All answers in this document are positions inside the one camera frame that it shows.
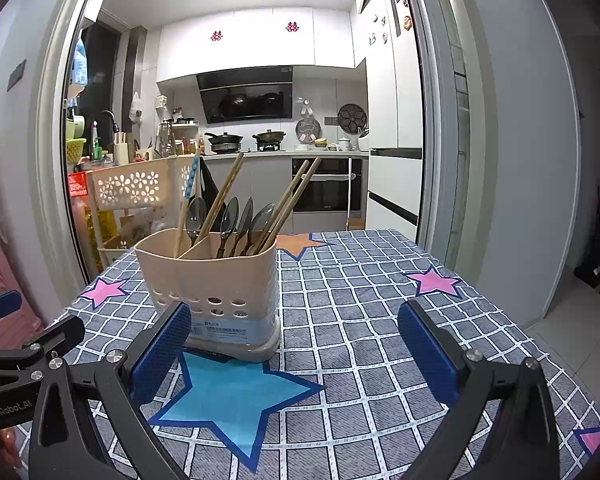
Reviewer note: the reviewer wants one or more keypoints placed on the red paper-cut sticker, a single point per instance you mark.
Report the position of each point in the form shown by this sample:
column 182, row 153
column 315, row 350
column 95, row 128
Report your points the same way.
column 292, row 27
column 217, row 35

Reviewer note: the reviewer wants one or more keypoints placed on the stack of pink plastic stools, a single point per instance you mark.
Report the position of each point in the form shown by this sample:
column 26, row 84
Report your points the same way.
column 0, row 270

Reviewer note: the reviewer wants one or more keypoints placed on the black range hood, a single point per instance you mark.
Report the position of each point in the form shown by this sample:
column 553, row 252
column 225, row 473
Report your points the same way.
column 247, row 95

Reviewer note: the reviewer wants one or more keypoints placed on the white upper kitchen cabinets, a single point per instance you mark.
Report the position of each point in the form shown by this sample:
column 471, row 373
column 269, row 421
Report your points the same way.
column 260, row 40

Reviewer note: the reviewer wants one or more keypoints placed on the brown cardboard box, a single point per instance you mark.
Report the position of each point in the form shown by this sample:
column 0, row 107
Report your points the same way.
column 356, row 224

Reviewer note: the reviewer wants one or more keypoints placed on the white refrigerator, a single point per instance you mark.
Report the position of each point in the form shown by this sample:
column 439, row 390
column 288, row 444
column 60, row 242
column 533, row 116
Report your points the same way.
column 395, row 110

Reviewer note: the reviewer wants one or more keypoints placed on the black hanging cloth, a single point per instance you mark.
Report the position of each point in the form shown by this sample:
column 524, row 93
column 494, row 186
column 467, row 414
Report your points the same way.
column 209, row 185

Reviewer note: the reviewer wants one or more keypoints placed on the round metal steamer plate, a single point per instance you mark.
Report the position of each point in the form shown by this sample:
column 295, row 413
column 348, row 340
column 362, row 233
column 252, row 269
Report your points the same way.
column 307, row 130

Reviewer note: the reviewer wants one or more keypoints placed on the beige flower-cutout trolley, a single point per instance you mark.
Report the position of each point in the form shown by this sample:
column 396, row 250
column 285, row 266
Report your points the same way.
column 125, row 185

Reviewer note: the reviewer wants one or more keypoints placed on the grey kitchen counter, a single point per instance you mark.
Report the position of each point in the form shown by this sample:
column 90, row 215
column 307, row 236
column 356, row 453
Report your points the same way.
column 260, row 180

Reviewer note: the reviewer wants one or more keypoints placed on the dark wall switch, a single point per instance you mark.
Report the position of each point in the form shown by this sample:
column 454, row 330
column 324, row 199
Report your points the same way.
column 17, row 72

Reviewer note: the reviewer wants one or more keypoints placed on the green dish soap bottle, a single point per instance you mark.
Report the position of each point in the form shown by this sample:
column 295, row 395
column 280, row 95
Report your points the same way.
column 97, row 150

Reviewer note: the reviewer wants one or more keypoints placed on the white enamel pot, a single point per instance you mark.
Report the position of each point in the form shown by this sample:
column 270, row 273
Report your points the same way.
column 344, row 143

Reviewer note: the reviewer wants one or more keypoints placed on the white hanging plastic bag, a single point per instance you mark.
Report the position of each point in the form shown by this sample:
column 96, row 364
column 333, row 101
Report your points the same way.
column 136, row 112

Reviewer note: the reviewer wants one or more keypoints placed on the curved kitchen faucet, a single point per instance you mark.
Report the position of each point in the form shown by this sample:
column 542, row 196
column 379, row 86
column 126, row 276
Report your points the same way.
column 114, row 122

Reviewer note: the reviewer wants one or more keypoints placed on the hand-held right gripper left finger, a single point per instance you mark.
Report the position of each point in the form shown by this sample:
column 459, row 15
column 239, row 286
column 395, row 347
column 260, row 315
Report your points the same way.
column 162, row 355

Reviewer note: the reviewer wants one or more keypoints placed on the grey checked star tablecloth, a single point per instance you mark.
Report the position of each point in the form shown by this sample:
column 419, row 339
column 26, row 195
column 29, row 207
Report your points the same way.
column 380, row 310

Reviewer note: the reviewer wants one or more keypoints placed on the black wok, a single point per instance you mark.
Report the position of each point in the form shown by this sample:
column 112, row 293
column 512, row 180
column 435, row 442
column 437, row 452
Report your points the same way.
column 224, row 141

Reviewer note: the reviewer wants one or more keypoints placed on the dark lidded cooking pot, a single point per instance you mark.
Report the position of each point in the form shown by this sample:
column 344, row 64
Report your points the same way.
column 269, row 137

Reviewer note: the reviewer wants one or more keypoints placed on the beige knife block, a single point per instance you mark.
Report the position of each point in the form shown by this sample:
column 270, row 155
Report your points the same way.
column 121, row 149

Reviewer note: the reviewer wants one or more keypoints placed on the black built-in oven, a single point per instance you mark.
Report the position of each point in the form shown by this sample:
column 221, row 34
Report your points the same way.
column 330, row 190

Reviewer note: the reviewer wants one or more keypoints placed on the blue-patterned wooden chopstick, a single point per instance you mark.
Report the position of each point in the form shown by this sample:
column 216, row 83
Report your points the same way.
column 192, row 185

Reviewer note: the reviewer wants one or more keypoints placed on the white spice rack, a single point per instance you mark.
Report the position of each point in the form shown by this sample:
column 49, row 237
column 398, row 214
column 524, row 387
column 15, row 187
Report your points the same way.
column 180, row 135

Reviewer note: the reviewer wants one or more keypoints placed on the green plastic basket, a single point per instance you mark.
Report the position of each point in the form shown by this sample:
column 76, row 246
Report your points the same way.
column 75, row 150

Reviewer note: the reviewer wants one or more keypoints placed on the blue plastic bag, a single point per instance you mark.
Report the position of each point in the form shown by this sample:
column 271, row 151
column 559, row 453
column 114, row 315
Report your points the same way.
column 80, row 65

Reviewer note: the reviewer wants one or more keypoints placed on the red plastic basket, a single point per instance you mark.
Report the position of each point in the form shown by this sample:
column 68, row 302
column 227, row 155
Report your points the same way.
column 77, row 185

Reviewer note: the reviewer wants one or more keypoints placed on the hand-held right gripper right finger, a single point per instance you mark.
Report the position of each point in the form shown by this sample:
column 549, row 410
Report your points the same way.
column 425, row 355

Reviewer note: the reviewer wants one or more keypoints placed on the beige plastic utensil holder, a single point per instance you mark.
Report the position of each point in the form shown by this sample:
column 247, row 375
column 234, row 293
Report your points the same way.
column 215, row 280

